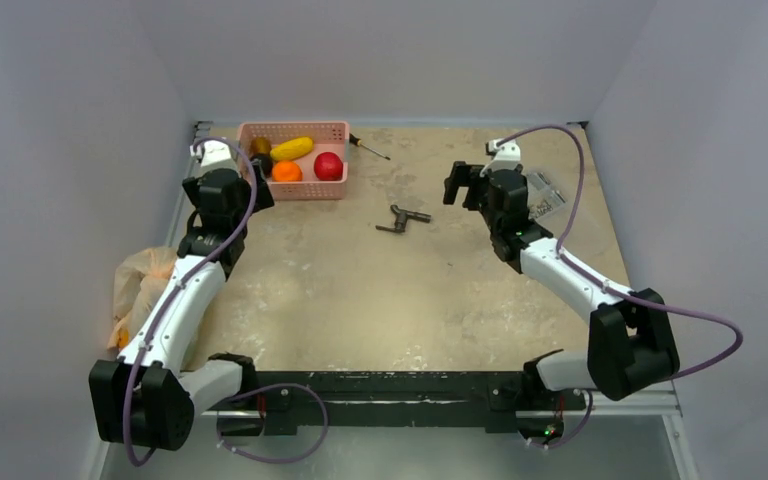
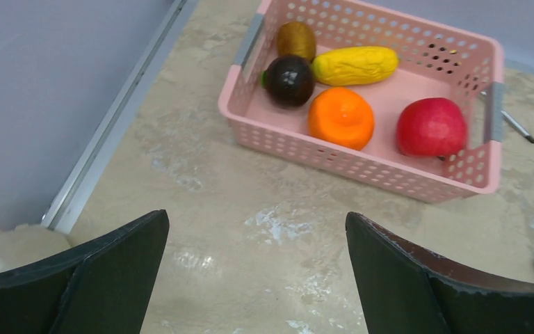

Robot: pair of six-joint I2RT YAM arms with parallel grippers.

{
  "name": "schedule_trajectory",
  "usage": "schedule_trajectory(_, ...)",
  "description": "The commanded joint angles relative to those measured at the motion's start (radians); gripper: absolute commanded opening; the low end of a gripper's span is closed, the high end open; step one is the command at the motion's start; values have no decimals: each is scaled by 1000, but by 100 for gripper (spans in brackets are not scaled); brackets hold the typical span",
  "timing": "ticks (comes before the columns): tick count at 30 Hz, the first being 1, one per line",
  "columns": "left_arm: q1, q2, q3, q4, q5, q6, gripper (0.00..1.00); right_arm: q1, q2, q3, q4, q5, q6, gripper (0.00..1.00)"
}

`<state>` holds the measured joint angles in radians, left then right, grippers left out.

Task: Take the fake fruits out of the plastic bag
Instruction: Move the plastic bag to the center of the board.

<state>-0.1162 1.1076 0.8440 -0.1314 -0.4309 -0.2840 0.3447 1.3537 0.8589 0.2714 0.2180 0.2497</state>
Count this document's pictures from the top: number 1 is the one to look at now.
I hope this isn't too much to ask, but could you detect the translucent plastic bag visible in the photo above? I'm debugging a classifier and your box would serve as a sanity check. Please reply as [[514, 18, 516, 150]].
[[107, 247, 177, 350]]

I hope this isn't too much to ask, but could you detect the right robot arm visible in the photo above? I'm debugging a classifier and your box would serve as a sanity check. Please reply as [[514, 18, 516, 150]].
[[443, 161, 680, 407]]

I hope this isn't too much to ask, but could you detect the dark purple fake fruit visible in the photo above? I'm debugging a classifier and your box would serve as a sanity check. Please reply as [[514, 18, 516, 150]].
[[252, 153, 274, 178]]

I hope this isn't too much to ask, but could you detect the brown fake kiwi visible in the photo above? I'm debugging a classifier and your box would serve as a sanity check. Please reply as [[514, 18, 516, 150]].
[[249, 136, 272, 156]]

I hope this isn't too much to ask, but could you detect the orange fake fruit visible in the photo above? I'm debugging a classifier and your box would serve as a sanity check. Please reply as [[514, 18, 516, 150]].
[[271, 161, 304, 183]]

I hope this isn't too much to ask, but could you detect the yellow fake mango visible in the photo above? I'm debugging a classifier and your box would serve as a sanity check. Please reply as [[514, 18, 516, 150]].
[[270, 136, 315, 162]]

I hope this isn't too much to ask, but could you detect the red fake apple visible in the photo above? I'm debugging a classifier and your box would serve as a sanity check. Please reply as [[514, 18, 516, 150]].
[[313, 151, 344, 182]]

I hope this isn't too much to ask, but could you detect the clear plastic screw box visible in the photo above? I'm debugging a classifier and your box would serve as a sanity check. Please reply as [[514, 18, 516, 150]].
[[525, 171, 567, 220]]

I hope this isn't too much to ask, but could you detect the dark grey metal faucet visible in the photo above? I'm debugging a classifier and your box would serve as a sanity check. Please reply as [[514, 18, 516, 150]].
[[375, 204, 433, 234]]

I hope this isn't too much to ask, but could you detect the pink plastic basket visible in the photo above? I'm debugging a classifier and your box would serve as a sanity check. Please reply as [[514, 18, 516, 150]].
[[237, 121, 350, 201]]

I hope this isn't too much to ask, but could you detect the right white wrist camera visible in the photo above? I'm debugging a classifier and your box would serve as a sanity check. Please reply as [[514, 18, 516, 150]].
[[480, 138, 522, 177]]

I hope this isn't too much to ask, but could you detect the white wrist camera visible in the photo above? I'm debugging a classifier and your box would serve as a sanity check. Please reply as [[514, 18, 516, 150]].
[[190, 140, 239, 177], [480, 138, 522, 177]]

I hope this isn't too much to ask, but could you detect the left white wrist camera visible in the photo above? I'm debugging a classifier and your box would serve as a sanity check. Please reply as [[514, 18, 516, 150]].
[[190, 140, 239, 177]]

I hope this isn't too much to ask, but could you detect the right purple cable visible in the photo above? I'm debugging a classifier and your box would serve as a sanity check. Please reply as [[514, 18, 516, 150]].
[[495, 124, 744, 452]]

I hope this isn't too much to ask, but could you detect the purple cable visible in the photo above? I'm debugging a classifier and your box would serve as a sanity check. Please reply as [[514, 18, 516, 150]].
[[495, 124, 744, 452], [122, 137, 329, 468]]

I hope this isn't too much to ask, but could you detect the black handled screwdriver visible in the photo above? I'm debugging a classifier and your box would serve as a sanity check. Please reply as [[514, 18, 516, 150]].
[[349, 133, 391, 161]]

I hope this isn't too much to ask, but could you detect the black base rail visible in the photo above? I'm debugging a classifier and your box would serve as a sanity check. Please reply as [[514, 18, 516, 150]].
[[210, 371, 586, 438]]

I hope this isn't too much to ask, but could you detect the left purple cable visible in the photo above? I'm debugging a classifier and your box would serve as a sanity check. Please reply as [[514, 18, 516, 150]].
[[122, 137, 329, 468]]

